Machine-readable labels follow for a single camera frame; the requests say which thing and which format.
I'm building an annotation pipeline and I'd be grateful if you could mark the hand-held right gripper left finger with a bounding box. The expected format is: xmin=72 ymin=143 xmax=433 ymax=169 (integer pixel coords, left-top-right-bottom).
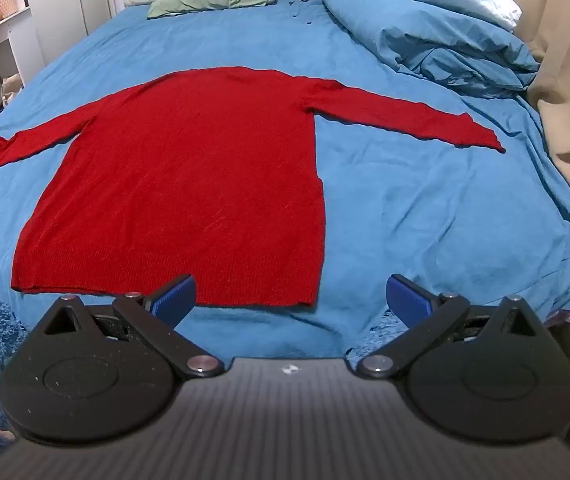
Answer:
xmin=28 ymin=274 xmax=226 ymax=379

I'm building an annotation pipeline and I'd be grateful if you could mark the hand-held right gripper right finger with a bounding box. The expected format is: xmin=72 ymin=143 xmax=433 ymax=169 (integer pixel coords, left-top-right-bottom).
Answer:
xmin=355 ymin=274 xmax=552 ymax=380

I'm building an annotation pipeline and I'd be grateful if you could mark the red knit sweater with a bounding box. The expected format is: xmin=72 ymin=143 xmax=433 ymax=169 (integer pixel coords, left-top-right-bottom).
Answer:
xmin=0 ymin=66 xmax=506 ymax=308

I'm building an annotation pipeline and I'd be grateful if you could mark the blue bed sheet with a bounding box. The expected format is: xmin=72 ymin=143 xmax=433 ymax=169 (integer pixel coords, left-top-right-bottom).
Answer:
xmin=0 ymin=0 xmax=570 ymax=361

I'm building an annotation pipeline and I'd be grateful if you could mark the white wardrobe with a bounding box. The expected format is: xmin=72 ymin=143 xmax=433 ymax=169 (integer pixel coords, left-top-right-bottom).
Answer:
xmin=25 ymin=0 xmax=126 ymax=81

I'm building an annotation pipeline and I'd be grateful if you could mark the blue duvet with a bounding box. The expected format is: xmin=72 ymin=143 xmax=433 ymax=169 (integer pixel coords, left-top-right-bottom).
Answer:
xmin=321 ymin=0 xmax=540 ymax=99

